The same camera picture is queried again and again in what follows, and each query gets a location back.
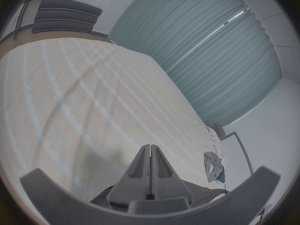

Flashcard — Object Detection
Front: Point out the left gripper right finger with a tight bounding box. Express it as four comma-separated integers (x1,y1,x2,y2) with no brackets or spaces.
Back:
151,144,195,202

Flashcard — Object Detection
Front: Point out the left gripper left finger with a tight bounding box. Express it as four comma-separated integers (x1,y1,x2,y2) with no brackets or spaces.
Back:
106,144,150,202

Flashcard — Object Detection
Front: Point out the black T-shirt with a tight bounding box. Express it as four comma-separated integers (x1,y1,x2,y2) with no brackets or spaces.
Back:
90,181,230,208

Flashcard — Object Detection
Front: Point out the grey garment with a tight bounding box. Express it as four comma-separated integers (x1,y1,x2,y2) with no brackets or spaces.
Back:
203,150,225,183

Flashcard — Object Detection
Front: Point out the white printed pillow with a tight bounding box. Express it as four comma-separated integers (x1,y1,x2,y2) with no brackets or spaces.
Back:
206,125,227,165

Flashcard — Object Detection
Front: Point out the grey bedside table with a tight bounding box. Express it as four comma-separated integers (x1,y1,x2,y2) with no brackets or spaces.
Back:
203,120,226,137

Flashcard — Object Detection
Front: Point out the bed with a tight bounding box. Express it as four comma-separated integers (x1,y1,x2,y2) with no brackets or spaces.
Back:
0,38,254,206

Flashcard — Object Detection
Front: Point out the blue-green curtain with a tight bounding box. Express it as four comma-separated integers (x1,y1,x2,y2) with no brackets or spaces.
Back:
108,0,249,74
166,8,283,128

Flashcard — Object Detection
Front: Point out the black chest of drawers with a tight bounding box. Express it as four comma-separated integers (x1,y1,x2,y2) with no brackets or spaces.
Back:
32,0,103,35

